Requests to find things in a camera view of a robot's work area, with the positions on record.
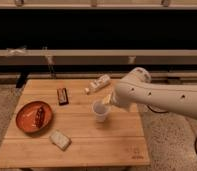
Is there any orange round plate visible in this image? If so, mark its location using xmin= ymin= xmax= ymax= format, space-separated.
xmin=15 ymin=101 xmax=53 ymax=134

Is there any white sponge block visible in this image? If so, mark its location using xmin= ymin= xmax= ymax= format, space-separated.
xmin=50 ymin=130 xmax=71 ymax=151

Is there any wooden table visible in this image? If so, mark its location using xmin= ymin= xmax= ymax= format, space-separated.
xmin=0 ymin=79 xmax=150 ymax=168

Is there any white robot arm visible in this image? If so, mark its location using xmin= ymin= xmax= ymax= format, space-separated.
xmin=102 ymin=67 xmax=197 ymax=119

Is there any white ceramic cup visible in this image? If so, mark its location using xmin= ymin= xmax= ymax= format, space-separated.
xmin=92 ymin=100 xmax=110 ymax=122

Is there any white plastic bottle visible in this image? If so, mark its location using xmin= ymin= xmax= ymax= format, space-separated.
xmin=84 ymin=74 xmax=111 ymax=94

